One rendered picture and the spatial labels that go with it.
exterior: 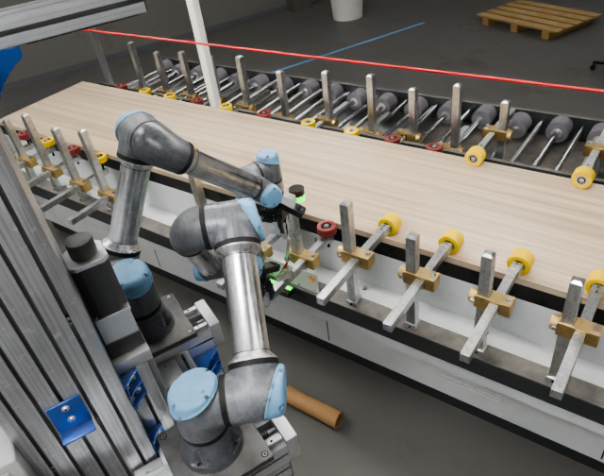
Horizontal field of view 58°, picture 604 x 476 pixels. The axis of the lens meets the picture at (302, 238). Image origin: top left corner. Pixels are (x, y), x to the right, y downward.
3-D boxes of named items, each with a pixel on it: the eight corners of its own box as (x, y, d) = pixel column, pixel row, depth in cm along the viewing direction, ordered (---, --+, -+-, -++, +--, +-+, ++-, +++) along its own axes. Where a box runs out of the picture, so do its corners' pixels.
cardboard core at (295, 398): (333, 421, 246) (280, 394, 261) (335, 432, 251) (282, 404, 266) (343, 408, 251) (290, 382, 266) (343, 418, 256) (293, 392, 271)
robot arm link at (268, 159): (248, 153, 185) (270, 144, 188) (254, 180, 191) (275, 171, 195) (261, 161, 179) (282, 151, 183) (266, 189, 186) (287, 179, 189)
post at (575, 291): (556, 394, 178) (583, 284, 150) (545, 389, 180) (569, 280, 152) (559, 386, 181) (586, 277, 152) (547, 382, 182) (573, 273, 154)
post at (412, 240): (414, 340, 205) (414, 238, 176) (406, 336, 207) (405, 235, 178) (418, 333, 207) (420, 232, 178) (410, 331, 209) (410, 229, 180)
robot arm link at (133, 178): (104, 297, 163) (135, 118, 145) (88, 273, 173) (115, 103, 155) (142, 294, 171) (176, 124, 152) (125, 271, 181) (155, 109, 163)
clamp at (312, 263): (313, 270, 216) (312, 261, 213) (286, 261, 223) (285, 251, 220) (322, 263, 219) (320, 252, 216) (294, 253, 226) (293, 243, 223)
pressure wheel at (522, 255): (524, 254, 183) (502, 258, 189) (534, 273, 185) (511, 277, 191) (529, 244, 186) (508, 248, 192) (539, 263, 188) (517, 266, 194)
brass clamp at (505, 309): (508, 319, 171) (510, 308, 168) (466, 305, 178) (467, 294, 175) (514, 307, 175) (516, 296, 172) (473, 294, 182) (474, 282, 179)
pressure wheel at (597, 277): (578, 287, 177) (599, 303, 176) (596, 274, 171) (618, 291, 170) (583, 276, 181) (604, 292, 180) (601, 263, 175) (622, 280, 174)
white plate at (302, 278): (319, 294, 223) (316, 276, 217) (268, 275, 236) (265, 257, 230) (319, 293, 223) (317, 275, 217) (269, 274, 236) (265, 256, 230)
